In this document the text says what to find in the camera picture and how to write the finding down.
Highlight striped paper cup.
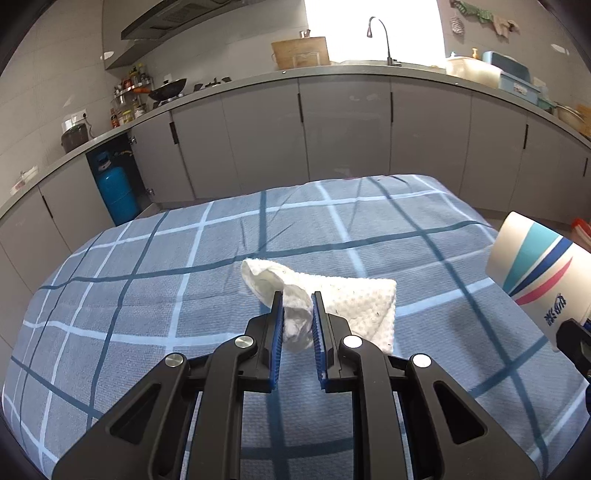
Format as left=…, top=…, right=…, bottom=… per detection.
left=486, top=211, right=590, bottom=349

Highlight white paper towel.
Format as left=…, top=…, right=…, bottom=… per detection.
left=240, top=258, right=397, bottom=354

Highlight kitchen faucet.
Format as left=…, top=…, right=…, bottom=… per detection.
left=365, top=16, right=402, bottom=68

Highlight pink bucket red bag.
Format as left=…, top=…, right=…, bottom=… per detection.
left=570, top=218, right=591, bottom=252

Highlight blue plaid tablecloth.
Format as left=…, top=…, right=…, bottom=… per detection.
left=1, top=175, right=589, bottom=476

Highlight grey lower cabinets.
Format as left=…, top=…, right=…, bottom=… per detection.
left=0, top=75, right=591, bottom=351

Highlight metal bowl on counter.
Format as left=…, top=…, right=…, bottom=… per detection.
left=554, top=104, right=585, bottom=131

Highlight blue gas cylinder under counter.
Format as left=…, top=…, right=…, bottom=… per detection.
left=90, top=150, right=140, bottom=225

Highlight blue dish rack box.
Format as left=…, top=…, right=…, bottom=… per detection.
left=482, top=51, right=540, bottom=105

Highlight white plastic container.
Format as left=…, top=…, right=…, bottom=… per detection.
left=446, top=56, right=502, bottom=89

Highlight rice cooker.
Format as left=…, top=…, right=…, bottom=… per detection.
left=60, top=121, right=89, bottom=153

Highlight spice rack with bottles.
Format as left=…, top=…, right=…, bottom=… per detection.
left=110, top=63, right=152, bottom=128

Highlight hanging green cloth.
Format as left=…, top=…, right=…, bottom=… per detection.
left=450, top=0, right=494, bottom=24

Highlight black wok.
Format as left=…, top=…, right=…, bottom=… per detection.
left=135, top=78, right=186, bottom=102

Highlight wooden cutting board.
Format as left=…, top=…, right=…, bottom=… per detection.
left=271, top=37, right=331, bottom=70

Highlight range hood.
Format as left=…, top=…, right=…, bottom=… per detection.
left=120, top=0, right=243, bottom=41

